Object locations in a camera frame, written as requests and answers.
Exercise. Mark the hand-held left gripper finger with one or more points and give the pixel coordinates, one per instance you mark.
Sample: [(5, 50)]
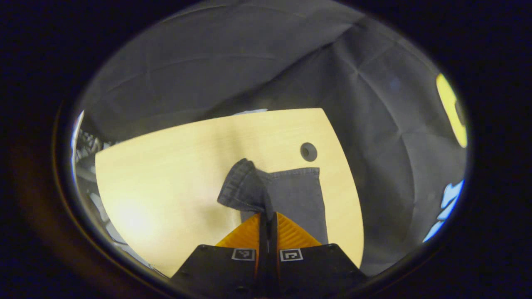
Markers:
[(262, 249), (272, 249)]

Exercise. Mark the dark grey jeans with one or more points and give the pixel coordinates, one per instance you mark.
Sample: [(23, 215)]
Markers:
[(291, 195)]

